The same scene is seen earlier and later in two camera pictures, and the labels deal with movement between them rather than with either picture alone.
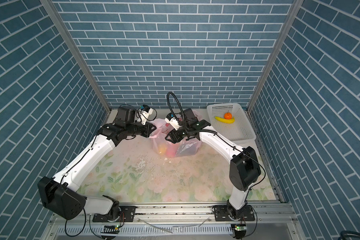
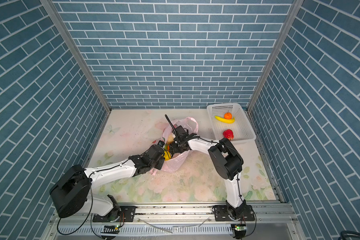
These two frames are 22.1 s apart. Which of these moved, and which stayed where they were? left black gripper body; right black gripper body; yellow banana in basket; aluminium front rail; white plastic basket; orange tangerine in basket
Moved: left black gripper body; right black gripper body
Stayed: orange tangerine in basket; white plastic basket; yellow banana in basket; aluminium front rail
